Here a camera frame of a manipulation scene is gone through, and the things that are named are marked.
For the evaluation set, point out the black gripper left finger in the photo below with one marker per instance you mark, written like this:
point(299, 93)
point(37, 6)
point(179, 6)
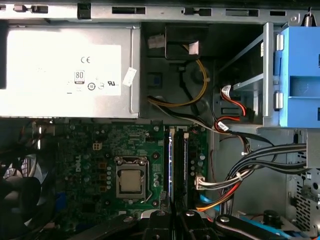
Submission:
point(155, 227)

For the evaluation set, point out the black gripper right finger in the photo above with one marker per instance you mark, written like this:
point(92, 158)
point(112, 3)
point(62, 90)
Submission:
point(197, 227)

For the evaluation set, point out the green RAM stick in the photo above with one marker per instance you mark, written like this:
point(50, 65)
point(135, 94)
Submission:
point(170, 162)
point(185, 162)

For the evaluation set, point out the metal socket locking lever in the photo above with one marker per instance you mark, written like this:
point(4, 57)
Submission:
point(149, 190)

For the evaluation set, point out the silver CPU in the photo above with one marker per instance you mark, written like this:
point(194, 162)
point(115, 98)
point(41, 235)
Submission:
point(130, 180)

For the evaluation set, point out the metal CPU socket cover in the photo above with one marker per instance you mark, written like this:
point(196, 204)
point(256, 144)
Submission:
point(131, 165)

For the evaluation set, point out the green motherboard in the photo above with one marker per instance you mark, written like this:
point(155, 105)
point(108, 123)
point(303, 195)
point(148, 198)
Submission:
point(82, 140)

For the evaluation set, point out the black case fan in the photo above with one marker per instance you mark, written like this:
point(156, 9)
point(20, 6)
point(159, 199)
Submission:
point(22, 200)

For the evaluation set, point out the grey metal drive cage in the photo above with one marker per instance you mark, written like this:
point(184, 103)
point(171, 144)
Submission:
point(268, 75)

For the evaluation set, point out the blue plastic drive latch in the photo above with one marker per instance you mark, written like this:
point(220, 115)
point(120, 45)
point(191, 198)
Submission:
point(300, 62)

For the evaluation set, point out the grey power supply unit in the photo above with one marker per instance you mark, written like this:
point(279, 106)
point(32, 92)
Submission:
point(62, 50)

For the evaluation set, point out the black open PC case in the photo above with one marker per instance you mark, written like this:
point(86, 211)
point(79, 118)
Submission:
point(175, 15)

